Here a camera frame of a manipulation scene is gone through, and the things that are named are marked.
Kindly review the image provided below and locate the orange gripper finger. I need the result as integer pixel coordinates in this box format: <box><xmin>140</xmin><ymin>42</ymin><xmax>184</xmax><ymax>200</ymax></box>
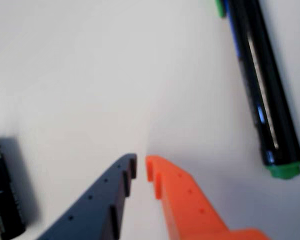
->
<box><xmin>145</xmin><ymin>154</ymin><xmax>271</xmax><ymax>240</ymax></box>

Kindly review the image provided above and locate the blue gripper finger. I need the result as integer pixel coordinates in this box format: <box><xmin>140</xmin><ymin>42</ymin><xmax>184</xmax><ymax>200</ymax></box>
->
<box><xmin>35</xmin><ymin>153</ymin><xmax>138</xmax><ymax>240</ymax></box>

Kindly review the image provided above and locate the black and silver battery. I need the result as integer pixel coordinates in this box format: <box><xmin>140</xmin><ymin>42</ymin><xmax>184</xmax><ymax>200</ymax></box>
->
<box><xmin>0</xmin><ymin>136</ymin><xmax>26</xmax><ymax>240</ymax></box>

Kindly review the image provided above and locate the black marker with green cap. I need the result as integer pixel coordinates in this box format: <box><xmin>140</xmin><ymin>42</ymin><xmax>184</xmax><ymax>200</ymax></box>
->
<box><xmin>214</xmin><ymin>0</ymin><xmax>300</xmax><ymax>180</ymax></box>

